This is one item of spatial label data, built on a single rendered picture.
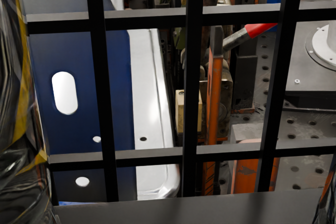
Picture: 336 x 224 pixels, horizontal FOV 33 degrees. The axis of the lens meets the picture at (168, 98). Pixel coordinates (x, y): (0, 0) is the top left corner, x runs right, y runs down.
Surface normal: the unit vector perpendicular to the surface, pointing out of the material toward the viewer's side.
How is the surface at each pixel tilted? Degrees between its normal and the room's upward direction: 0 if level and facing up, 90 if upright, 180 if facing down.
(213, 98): 90
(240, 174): 90
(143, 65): 0
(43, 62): 90
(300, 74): 5
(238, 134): 0
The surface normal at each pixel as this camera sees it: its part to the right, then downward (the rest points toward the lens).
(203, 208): 0.00, -0.77
